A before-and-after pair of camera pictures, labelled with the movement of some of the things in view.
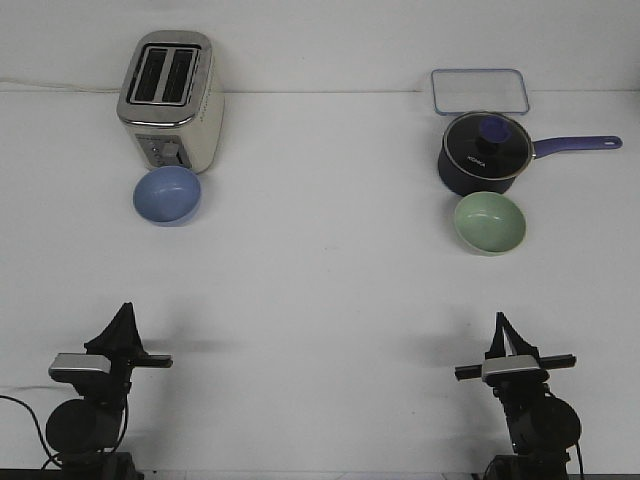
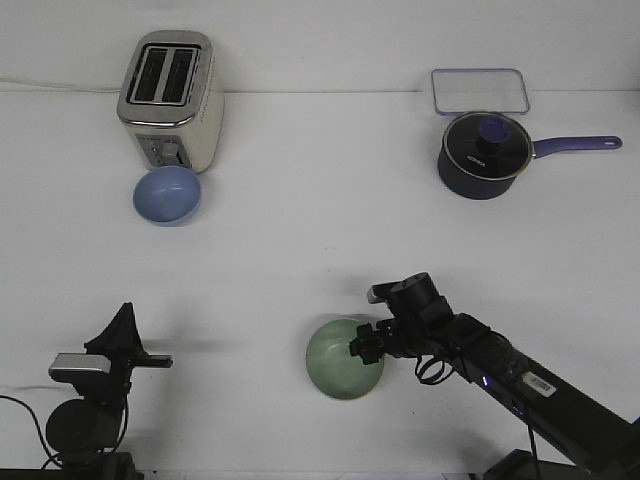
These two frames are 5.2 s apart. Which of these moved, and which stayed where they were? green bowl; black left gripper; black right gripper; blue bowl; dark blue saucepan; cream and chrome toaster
Moved: black right gripper; green bowl
Stayed: cream and chrome toaster; dark blue saucepan; blue bowl; black left gripper
